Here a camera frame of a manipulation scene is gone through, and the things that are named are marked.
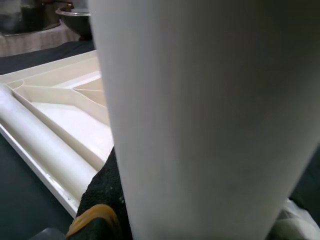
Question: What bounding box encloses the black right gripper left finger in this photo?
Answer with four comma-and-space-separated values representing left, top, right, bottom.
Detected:
66, 146, 133, 240

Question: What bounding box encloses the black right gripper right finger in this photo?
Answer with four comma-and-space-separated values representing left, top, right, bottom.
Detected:
271, 197, 320, 240

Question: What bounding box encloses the white plastic table leg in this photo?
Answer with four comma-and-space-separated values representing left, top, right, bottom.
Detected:
87, 0, 320, 240
0, 83, 98, 201

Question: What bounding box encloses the yellow rubber band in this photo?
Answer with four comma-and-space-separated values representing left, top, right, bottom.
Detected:
65, 203, 121, 240

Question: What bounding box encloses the white plastic table top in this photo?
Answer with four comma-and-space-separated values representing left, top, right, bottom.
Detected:
0, 49, 116, 218

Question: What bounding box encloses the black tablecloth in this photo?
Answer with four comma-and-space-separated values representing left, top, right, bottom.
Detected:
0, 39, 97, 240

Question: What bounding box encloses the checked cloth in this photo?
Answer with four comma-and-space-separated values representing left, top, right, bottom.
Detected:
0, 23, 83, 58

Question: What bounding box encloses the metal basin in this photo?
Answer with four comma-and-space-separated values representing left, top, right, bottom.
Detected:
55, 6, 95, 42

